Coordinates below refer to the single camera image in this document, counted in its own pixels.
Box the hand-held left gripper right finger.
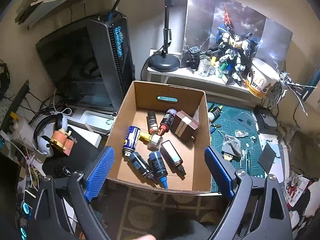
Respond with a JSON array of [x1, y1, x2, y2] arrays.
[[204, 145, 293, 240]]

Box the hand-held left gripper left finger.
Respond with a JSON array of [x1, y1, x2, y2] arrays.
[[35, 146, 115, 240]]

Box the printed cardboard box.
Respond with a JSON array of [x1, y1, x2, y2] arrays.
[[105, 80, 213, 194]]

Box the black bottle yellow nozzle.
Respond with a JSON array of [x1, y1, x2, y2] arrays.
[[208, 106, 223, 122]]

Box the white desktop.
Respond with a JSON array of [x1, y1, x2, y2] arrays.
[[252, 100, 293, 195]]

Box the black flat box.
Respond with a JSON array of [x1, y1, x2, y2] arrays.
[[42, 126, 107, 178]]

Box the grey hobby knife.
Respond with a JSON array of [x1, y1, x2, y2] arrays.
[[240, 149, 251, 168]]

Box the clear plastic bag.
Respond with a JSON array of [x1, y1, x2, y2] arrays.
[[221, 134, 242, 158]]

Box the black bottle blue label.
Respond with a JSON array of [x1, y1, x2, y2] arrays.
[[128, 152, 154, 180]]

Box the blue white spray can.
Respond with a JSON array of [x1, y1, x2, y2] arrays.
[[122, 125, 141, 157]]

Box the orange brown toy model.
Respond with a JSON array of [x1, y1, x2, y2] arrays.
[[50, 129, 74, 157]]

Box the black bottle teal label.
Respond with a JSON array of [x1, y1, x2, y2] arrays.
[[160, 140, 187, 177]]

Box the black square sheet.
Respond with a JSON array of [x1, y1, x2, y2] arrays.
[[257, 143, 279, 172]]

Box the green cutting mat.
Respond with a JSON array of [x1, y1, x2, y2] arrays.
[[156, 95, 263, 194]]

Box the white plastic case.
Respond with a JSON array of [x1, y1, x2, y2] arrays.
[[72, 110, 115, 132]]

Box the brown box white label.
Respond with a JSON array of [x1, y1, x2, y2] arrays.
[[174, 110, 200, 143]]

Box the black bottle blue nozzle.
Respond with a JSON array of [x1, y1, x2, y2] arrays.
[[148, 151, 168, 188]]

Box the white black headset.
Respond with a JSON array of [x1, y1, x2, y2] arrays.
[[34, 114, 69, 158]]

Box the glass jar yellow cap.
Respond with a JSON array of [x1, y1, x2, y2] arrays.
[[139, 132, 163, 152]]

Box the black storage box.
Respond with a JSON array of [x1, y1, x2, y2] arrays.
[[255, 106, 279, 132]]

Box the person's fuzzy dark clothing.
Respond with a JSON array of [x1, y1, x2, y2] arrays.
[[140, 220, 220, 240]]

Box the black bottle red label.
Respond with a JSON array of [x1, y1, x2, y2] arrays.
[[146, 110, 159, 135]]

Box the black bottle red nozzle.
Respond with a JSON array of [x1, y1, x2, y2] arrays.
[[160, 108, 177, 135]]

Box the red blue printed paper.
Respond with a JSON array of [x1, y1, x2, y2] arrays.
[[287, 172, 310, 205]]

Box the black device teal lights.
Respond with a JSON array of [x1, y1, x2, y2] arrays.
[[17, 190, 38, 238]]

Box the dark fuzzy blanket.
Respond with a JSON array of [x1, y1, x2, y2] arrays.
[[282, 122, 320, 180]]

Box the white shelf riser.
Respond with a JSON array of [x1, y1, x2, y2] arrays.
[[146, 49, 265, 105]]

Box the printed paper bucket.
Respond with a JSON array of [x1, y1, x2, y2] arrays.
[[244, 57, 280, 98]]

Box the green cap bottle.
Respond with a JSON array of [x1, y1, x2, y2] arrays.
[[219, 62, 229, 78]]

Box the clear glass cup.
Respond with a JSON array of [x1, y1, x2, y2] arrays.
[[198, 59, 213, 77]]

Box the black power strip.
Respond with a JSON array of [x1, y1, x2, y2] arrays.
[[0, 80, 30, 130]]

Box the black computer case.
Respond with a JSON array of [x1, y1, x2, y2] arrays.
[[36, 11, 135, 113]]

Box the white pegboard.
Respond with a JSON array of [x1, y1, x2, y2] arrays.
[[0, 90, 18, 125]]

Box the dark model figure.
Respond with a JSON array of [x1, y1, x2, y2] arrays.
[[184, 46, 202, 68]]

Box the black desk lamp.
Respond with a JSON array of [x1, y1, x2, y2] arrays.
[[147, 0, 225, 72]]

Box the white blue robot model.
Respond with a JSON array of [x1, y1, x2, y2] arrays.
[[207, 5, 262, 85]]

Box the tangle of cables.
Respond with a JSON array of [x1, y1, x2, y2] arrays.
[[35, 90, 75, 117]]

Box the wall poster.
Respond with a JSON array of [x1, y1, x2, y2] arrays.
[[184, 0, 293, 63]]

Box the wall shelf with boxes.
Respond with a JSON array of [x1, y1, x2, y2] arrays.
[[15, 0, 118, 29]]

